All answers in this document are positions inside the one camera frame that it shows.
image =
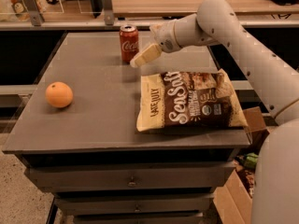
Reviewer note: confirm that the brown chips bag in box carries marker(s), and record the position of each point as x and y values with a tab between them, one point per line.
247	178

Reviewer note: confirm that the cardboard box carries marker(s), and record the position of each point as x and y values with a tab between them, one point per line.
233	201

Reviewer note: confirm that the sea salt chips bag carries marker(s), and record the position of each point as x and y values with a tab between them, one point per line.
188	99

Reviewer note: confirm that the orange juice carton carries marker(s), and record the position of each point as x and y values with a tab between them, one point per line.
14	8

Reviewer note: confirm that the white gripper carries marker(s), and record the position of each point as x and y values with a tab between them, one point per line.
165	36

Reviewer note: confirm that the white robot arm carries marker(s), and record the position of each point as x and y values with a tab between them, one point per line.
276	188

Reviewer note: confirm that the metal rail with brackets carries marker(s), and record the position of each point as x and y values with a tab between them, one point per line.
79	13

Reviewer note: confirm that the green snack bag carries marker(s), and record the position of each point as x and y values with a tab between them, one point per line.
249	160

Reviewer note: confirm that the wooden desk top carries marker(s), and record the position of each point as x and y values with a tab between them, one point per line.
155	8

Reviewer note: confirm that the red coke can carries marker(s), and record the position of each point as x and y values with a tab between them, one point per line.
129	42

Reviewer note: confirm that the orange fruit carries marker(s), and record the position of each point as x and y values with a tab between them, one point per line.
59	94

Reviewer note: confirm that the grey drawer cabinet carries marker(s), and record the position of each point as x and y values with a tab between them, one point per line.
90	155

